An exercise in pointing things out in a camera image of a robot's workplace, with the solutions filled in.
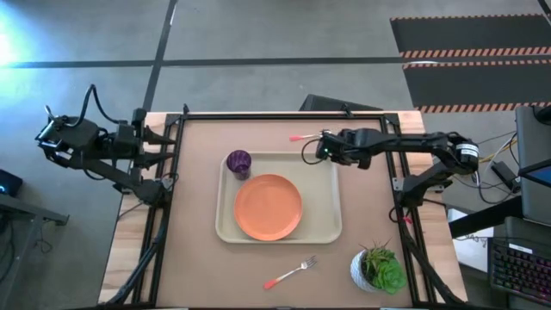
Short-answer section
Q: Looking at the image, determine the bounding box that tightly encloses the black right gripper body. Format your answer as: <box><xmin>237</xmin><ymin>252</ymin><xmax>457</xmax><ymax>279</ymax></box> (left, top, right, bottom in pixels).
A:
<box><xmin>329</xmin><ymin>127</ymin><xmax>375</xmax><ymax>170</ymax></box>

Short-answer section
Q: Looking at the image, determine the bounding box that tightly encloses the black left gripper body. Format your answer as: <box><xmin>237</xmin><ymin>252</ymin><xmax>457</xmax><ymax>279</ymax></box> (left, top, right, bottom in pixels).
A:
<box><xmin>112</xmin><ymin>107</ymin><xmax>150</xmax><ymax>187</ymax></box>

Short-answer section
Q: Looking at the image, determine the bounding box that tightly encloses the spoon with orange-white handle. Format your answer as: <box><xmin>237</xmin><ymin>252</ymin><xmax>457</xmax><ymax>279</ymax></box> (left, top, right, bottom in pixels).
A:
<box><xmin>288</xmin><ymin>130</ymin><xmax>332</xmax><ymax>142</ymax></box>

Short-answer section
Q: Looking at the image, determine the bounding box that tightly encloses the orange plastic plate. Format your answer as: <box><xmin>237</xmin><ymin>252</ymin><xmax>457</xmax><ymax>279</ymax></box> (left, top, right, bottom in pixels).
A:
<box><xmin>233</xmin><ymin>173</ymin><xmax>304</xmax><ymax>242</ymax></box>

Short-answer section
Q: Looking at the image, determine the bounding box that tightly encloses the purple faceted plastic cup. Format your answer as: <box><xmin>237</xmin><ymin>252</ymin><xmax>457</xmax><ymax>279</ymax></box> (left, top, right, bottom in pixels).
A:
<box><xmin>226</xmin><ymin>149</ymin><xmax>252</xmax><ymax>181</ymax></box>

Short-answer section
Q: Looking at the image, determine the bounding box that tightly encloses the fork with orange-white handle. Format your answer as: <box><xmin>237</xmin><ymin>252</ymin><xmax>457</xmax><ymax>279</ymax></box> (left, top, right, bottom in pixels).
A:
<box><xmin>263</xmin><ymin>255</ymin><xmax>319</xmax><ymax>290</ymax></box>

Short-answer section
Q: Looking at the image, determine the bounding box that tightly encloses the beige plastic tray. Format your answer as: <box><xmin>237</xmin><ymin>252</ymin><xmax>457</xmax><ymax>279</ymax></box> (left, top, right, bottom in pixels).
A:
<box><xmin>214</xmin><ymin>150</ymin><xmax>344</xmax><ymax>245</ymax></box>

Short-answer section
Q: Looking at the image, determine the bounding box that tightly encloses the black angular panel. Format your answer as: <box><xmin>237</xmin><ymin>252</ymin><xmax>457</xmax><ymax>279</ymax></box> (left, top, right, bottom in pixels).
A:
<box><xmin>299</xmin><ymin>93</ymin><xmax>384</xmax><ymax>113</ymax></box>

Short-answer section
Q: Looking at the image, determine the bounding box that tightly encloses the black device with blue light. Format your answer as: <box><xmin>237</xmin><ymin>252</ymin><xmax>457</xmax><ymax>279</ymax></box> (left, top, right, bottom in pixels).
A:
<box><xmin>0</xmin><ymin>168</ymin><xmax>24</xmax><ymax>198</ymax></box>

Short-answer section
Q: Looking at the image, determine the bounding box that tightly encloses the dark metal stand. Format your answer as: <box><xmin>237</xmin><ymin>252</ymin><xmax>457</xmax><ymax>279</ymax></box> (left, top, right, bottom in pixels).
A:
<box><xmin>0</xmin><ymin>193</ymin><xmax>70</xmax><ymax>310</ymax></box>

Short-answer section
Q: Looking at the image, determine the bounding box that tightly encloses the black hazard-striped floor mat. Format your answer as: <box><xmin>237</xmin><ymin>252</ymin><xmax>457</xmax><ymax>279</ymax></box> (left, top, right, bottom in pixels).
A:
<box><xmin>402</xmin><ymin>59</ymin><xmax>551</xmax><ymax>114</ymax></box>
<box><xmin>389</xmin><ymin>15</ymin><xmax>551</xmax><ymax>59</ymax></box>

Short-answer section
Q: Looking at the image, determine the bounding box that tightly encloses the succulent in white pot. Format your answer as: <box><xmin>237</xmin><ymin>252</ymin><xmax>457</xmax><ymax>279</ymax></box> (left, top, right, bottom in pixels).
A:
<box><xmin>350</xmin><ymin>240</ymin><xmax>408</xmax><ymax>296</ymax></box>

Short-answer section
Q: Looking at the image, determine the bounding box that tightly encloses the black desk bar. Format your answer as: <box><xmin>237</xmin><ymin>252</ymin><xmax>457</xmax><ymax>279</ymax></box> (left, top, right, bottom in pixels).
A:
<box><xmin>447</xmin><ymin>195</ymin><xmax>524</xmax><ymax>239</ymax></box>

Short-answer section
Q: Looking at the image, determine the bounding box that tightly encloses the black power adapter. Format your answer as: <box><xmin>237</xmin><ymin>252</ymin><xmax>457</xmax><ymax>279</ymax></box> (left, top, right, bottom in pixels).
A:
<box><xmin>490</xmin><ymin>160</ymin><xmax>521</xmax><ymax>194</ymax></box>

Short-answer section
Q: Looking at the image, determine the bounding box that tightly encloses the white paper sheet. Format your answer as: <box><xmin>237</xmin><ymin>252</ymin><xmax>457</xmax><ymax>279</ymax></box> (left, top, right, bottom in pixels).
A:
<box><xmin>447</xmin><ymin>208</ymin><xmax>496</xmax><ymax>273</ymax></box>

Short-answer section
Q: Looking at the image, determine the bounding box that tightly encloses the grey monitor back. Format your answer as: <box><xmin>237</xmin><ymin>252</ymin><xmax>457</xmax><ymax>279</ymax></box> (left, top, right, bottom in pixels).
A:
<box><xmin>514</xmin><ymin>105</ymin><xmax>551</xmax><ymax>227</ymax></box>

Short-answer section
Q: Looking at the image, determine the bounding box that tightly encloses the tablet with blue screen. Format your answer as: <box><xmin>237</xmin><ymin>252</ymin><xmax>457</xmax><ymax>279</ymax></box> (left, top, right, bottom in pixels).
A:
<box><xmin>517</xmin><ymin>158</ymin><xmax>551</xmax><ymax>189</ymax></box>

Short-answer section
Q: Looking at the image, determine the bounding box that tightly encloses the black backlit keyboard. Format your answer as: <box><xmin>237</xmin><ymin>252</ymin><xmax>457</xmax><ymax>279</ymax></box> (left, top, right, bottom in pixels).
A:
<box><xmin>487</xmin><ymin>238</ymin><xmax>551</xmax><ymax>307</ymax></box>

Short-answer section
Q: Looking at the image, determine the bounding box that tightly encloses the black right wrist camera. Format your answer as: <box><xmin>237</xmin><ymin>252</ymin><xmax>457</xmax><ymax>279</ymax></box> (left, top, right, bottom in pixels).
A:
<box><xmin>316</xmin><ymin>137</ymin><xmax>342</xmax><ymax>167</ymax></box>

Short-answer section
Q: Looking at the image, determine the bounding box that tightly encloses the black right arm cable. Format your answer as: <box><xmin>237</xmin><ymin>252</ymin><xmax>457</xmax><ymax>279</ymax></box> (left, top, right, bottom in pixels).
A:
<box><xmin>300</xmin><ymin>138</ymin><xmax>325</xmax><ymax>166</ymax></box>

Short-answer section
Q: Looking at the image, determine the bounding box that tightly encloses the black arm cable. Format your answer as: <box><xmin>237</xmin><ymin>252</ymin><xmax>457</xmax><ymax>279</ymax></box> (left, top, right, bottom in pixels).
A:
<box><xmin>42</xmin><ymin>84</ymin><xmax>130</xmax><ymax>130</ymax></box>
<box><xmin>300</xmin><ymin>138</ymin><xmax>325</xmax><ymax>166</ymax></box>

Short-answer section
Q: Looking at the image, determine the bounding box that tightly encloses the black metal table frame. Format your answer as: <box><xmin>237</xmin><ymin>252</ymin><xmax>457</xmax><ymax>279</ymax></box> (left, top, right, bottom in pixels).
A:
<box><xmin>102</xmin><ymin>110</ymin><xmax>468</xmax><ymax>307</ymax></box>

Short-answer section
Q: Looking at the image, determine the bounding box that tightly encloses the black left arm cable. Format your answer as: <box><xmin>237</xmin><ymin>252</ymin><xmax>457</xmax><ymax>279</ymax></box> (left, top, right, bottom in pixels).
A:
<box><xmin>42</xmin><ymin>84</ymin><xmax>130</xmax><ymax>130</ymax></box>

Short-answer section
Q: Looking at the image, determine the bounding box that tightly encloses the yellow cable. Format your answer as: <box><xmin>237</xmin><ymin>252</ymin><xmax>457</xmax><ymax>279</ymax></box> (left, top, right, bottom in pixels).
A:
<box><xmin>478</xmin><ymin>137</ymin><xmax>517</xmax><ymax>164</ymax></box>

